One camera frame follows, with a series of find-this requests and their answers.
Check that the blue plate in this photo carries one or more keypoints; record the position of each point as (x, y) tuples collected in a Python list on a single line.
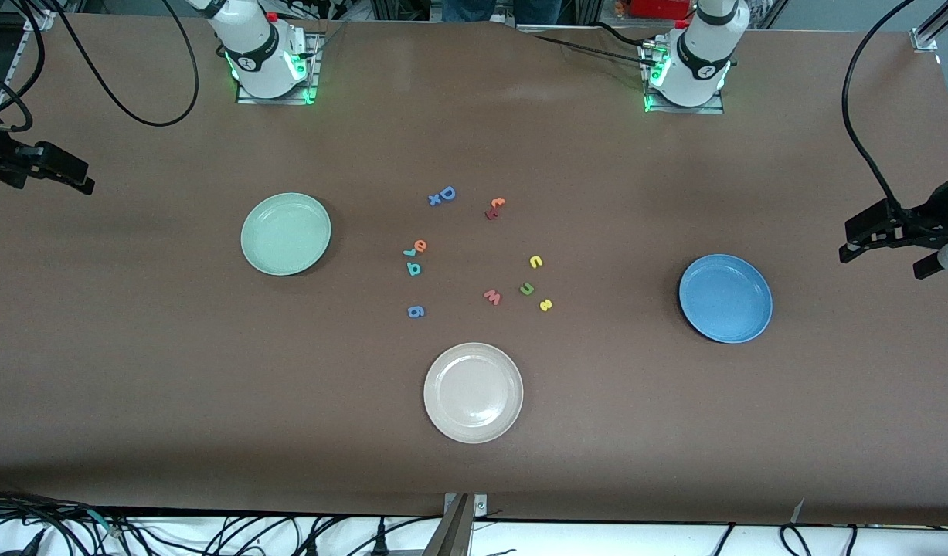
[(725, 299)]

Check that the person in blue jeans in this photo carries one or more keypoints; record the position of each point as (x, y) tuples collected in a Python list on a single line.
[(504, 8)]

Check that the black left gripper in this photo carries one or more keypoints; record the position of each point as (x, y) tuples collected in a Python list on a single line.
[(923, 221)]

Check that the aluminium frame corner with rail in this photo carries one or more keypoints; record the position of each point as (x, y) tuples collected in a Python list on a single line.
[(37, 17)]

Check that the brown table cover sheet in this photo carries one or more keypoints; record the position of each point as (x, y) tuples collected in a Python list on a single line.
[(134, 386)]

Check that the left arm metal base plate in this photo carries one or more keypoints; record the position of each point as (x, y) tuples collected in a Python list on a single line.
[(713, 108)]

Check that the pink foam letter w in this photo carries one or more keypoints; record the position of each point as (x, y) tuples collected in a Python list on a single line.
[(492, 296)]

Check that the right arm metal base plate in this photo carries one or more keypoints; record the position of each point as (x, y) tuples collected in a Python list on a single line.
[(246, 96)]

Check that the blue foam capital D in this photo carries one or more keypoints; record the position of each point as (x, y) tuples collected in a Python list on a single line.
[(447, 193)]

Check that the aluminium profile post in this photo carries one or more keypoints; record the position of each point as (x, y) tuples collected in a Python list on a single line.
[(454, 533)]

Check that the red box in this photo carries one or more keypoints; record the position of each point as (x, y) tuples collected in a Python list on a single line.
[(663, 8)]

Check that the light green plate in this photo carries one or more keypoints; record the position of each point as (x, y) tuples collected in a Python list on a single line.
[(286, 234)]

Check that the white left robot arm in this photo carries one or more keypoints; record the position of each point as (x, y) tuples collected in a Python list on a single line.
[(701, 54)]

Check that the beige plate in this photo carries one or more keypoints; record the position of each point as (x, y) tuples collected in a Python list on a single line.
[(474, 393)]

